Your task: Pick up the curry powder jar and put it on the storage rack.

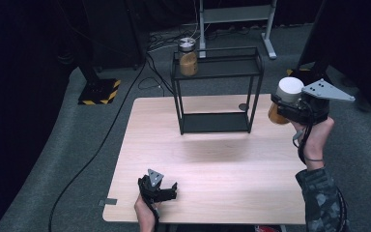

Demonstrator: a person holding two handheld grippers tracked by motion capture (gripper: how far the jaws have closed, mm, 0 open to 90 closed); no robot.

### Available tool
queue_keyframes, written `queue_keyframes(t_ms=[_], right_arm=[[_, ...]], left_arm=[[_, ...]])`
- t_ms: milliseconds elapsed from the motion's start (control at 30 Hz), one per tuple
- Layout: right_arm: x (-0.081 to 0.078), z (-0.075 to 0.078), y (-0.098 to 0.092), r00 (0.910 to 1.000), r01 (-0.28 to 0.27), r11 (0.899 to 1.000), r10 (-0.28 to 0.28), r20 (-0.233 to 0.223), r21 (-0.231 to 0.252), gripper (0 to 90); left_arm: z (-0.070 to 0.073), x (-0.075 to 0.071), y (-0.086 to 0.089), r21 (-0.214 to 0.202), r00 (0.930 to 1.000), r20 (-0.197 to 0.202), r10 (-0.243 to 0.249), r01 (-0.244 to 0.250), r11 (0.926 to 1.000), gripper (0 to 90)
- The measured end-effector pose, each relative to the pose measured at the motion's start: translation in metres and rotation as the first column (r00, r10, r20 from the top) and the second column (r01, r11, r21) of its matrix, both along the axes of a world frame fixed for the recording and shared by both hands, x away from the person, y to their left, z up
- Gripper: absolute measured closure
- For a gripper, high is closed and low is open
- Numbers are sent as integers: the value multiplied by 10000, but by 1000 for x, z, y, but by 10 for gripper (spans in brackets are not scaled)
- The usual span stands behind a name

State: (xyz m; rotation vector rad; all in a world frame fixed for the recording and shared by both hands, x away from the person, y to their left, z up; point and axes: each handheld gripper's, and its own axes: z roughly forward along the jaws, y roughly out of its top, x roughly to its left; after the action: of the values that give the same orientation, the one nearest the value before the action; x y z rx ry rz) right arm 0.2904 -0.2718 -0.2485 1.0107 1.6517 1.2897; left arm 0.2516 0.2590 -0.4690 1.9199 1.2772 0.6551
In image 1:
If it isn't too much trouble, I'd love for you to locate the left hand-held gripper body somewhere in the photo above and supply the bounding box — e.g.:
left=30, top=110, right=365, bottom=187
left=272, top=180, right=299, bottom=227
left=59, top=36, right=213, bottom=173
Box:
left=137, top=168, right=175, bottom=205

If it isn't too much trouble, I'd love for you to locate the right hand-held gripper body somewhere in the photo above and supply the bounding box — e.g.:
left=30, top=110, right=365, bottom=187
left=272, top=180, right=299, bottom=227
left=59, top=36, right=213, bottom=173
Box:
left=288, top=78, right=357, bottom=126

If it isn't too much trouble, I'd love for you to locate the white lid amber jar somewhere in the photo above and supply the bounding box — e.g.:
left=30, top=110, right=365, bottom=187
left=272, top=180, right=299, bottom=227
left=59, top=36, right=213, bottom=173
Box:
left=268, top=75, right=305, bottom=126

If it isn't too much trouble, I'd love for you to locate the black metal shelf rack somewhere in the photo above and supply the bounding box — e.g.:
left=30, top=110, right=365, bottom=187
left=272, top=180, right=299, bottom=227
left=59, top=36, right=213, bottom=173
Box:
left=170, top=45, right=266, bottom=136

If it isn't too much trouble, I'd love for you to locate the silver lid glass jar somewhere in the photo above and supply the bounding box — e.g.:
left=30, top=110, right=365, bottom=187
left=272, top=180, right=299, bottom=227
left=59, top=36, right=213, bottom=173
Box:
left=177, top=36, right=199, bottom=77

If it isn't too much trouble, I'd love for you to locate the person's left hand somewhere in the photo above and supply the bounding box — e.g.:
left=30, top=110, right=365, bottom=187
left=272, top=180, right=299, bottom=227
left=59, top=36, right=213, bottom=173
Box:
left=133, top=192, right=162, bottom=232

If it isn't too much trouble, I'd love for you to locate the person's right hand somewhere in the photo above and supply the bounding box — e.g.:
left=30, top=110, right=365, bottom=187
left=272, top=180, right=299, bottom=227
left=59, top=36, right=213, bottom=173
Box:
left=291, top=116, right=335, bottom=171

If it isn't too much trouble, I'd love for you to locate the black stand with striped base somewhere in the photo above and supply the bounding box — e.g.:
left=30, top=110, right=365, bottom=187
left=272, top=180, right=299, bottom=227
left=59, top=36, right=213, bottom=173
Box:
left=286, top=0, right=338, bottom=88
left=71, top=0, right=122, bottom=106

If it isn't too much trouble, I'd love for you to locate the grey tape strip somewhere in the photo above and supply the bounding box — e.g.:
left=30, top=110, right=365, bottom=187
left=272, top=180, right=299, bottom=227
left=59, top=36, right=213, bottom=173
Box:
left=98, top=197, right=118, bottom=208

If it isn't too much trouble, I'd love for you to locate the red object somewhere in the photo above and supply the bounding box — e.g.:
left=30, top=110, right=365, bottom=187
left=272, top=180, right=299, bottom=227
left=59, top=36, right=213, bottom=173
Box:
left=255, top=225, right=281, bottom=232

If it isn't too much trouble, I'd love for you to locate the left hand-held gripper cable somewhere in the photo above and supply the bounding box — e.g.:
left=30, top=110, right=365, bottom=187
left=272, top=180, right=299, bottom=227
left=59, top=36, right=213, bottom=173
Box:
left=137, top=178, right=160, bottom=232

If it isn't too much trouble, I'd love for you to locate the hand-held gripper cable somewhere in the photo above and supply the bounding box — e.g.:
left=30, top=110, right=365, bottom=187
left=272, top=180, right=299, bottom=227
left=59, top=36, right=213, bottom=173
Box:
left=292, top=101, right=315, bottom=166
left=137, top=178, right=160, bottom=232

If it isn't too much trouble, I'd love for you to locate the right hand-held gripper cable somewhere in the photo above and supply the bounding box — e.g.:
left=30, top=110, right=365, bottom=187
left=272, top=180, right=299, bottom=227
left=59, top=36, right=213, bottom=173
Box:
left=292, top=101, right=315, bottom=166

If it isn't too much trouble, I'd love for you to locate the long black floor cable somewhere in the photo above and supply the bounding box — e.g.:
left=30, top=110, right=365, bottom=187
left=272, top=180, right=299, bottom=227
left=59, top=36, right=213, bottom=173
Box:
left=47, top=56, right=149, bottom=232

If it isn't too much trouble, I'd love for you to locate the grey metal stand frame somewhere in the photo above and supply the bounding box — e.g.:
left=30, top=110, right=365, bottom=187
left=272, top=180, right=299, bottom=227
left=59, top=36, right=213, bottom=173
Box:
left=198, top=0, right=278, bottom=60

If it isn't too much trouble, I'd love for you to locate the tangle of floor cables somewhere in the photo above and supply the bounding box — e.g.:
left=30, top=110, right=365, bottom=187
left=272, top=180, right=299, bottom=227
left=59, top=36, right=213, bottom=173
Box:
left=137, top=25, right=252, bottom=97

